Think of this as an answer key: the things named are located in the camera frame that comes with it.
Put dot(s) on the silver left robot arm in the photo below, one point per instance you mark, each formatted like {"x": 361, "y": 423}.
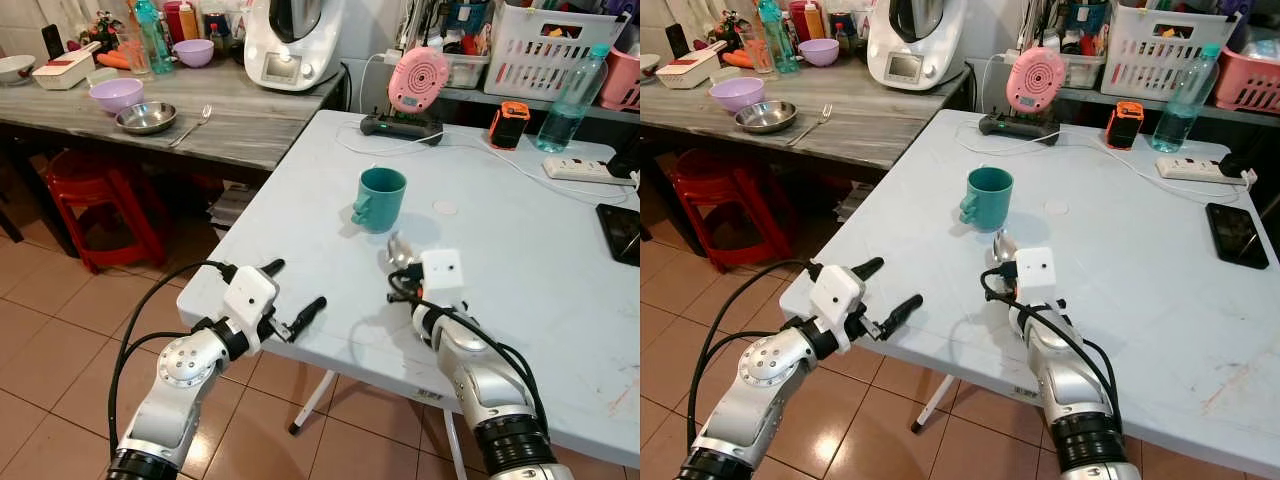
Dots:
{"x": 185, "y": 365}
{"x": 765, "y": 365}

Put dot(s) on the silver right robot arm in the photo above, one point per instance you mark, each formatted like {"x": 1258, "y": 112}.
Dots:
{"x": 1075, "y": 385}
{"x": 490, "y": 385}

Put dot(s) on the teal mug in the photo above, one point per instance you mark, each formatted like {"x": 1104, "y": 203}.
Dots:
{"x": 382, "y": 200}
{"x": 988, "y": 197}

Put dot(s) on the white round lid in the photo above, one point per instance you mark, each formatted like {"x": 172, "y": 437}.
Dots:
{"x": 1056, "y": 208}
{"x": 445, "y": 208}

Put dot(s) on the white folding table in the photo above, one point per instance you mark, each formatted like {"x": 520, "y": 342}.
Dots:
{"x": 1150, "y": 300}
{"x": 520, "y": 300}

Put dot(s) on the grey wooden counter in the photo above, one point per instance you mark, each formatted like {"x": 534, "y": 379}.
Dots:
{"x": 880, "y": 115}
{"x": 250, "y": 120}

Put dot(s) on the metal fork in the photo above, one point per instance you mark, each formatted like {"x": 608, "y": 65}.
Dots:
{"x": 812, "y": 124}
{"x": 192, "y": 125}

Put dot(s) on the red plastic stool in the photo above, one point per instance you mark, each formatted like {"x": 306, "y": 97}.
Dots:
{"x": 105, "y": 195}
{"x": 730, "y": 195}

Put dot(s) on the black charger base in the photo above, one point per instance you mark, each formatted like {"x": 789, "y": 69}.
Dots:
{"x": 1018, "y": 126}
{"x": 400, "y": 126}

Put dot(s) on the steel bowl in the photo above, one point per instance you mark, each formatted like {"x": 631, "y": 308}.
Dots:
{"x": 766, "y": 117}
{"x": 146, "y": 118}

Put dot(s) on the orange black device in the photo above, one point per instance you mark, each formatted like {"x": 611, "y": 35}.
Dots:
{"x": 1124, "y": 125}
{"x": 509, "y": 125}

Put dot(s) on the pink round device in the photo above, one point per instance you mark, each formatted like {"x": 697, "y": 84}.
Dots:
{"x": 1036, "y": 80}
{"x": 418, "y": 80}

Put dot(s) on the white power strip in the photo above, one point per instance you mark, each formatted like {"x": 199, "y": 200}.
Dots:
{"x": 1200, "y": 170}
{"x": 580, "y": 171}

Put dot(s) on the large purple bowl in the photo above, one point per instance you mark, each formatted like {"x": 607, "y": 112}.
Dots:
{"x": 116, "y": 92}
{"x": 737, "y": 92}

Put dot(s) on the small purple bowl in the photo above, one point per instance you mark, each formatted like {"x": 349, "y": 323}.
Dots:
{"x": 194, "y": 53}
{"x": 819, "y": 53}

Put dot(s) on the white kitchen appliance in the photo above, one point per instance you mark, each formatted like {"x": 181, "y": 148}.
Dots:
{"x": 915, "y": 45}
{"x": 295, "y": 45}

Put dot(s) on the clear plastic container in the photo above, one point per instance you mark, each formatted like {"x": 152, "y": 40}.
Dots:
{"x": 1082, "y": 70}
{"x": 465, "y": 70}

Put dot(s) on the black smartphone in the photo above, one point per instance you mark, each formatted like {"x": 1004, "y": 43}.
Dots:
{"x": 1237, "y": 235}
{"x": 622, "y": 232}

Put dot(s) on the clear drinking glass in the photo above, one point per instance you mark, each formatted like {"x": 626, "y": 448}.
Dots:
{"x": 134, "y": 58}
{"x": 757, "y": 57}

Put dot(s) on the clear water bottle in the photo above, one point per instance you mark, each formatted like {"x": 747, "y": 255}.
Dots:
{"x": 1185, "y": 105}
{"x": 570, "y": 105}

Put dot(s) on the teal drink bottle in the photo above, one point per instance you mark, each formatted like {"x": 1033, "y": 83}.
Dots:
{"x": 154, "y": 40}
{"x": 778, "y": 40}

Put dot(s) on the black plug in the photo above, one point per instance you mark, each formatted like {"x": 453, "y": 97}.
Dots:
{"x": 626, "y": 160}
{"x": 1250, "y": 158}

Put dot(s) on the red container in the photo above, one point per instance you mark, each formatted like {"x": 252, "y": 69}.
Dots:
{"x": 805, "y": 20}
{"x": 180, "y": 20}

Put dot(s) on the white rectangular box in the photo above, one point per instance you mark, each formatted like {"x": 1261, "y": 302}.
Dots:
{"x": 690, "y": 68}
{"x": 65, "y": 70}

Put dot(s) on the white plastic basket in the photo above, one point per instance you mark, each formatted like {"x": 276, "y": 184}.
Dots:
{"x": 545, "y": 50}
{"x": 1160, "y": 50}

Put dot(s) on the black upright phone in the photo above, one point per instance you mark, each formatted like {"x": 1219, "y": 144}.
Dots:
{"x": 53, "y": 42}
{"x": 677, "y": 41}

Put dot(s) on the pink plastic basket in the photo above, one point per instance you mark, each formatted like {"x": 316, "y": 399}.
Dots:
{"x": 624, "y": 80}
{"x": 1250, "y": 82}

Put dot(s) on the white bowl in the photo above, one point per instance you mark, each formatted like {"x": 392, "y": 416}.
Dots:
{"x": 648, "y": 63}
{"x": 15, "y": 68}

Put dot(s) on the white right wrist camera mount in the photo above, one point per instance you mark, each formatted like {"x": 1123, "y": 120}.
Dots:
{"x": 1035, "y": 272}
{"x": 443, "y": 270}

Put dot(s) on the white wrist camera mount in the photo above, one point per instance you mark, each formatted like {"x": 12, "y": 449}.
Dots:
{"x": 443, "y": 270}
{"x": 1035, "y": 272}
{"x": 835, "y": 295}
{"x": 248, "y": 295}

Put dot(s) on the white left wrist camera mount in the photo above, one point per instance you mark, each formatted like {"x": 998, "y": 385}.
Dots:
{"x": 248, "y": 295}
{"x": 835, "y": 295}

